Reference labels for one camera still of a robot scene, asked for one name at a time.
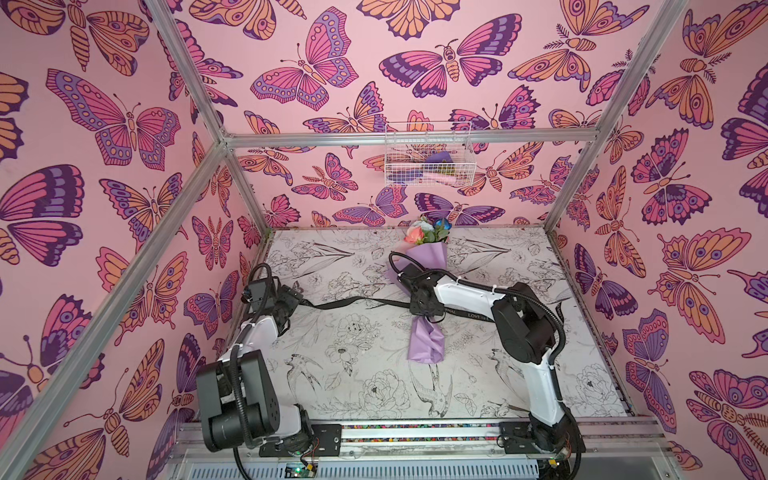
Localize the black ribbon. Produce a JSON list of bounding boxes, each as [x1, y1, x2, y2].
[[299, 296, 494, 324]]

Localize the pink fake rose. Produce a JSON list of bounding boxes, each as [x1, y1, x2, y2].
[[404, 226, 424, 245]]

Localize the blue fake flower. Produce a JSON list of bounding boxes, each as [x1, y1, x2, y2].
[[433, 218, 452, 239]]

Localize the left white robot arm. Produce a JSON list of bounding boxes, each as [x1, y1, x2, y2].
[[196, 263, 313, 456]]

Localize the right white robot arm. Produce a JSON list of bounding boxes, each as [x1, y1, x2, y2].
[[389, 252, 586, 462]]

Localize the white wire basket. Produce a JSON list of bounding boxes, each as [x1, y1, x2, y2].
[[382, 129, 477, 189]]

